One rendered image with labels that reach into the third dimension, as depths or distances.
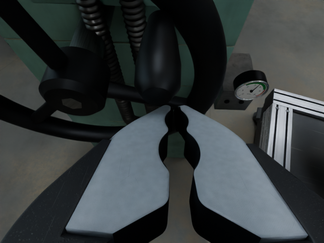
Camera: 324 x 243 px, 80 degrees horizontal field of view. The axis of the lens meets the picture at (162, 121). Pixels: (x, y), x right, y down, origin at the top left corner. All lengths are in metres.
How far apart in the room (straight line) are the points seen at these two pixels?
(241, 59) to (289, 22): 1.44
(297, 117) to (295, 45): 0.82
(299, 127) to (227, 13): 0.76
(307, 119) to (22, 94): 1.52
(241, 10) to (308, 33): 1.59
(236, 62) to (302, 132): 0.60
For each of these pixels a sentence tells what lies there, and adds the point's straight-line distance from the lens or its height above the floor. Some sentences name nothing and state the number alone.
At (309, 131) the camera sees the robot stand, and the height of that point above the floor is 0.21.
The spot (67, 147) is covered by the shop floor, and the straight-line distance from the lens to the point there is 1.13.
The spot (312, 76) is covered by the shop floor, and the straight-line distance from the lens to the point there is 1.62.
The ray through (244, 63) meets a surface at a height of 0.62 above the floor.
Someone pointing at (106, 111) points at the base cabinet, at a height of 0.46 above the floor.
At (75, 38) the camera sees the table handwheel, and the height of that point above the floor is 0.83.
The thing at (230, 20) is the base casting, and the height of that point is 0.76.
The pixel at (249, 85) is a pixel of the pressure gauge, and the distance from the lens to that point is 0.41.
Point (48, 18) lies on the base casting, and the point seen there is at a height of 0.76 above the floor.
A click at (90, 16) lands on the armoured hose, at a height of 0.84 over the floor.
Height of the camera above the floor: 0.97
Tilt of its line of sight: 62 degrees down
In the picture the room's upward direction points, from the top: 2 degrees clockwise
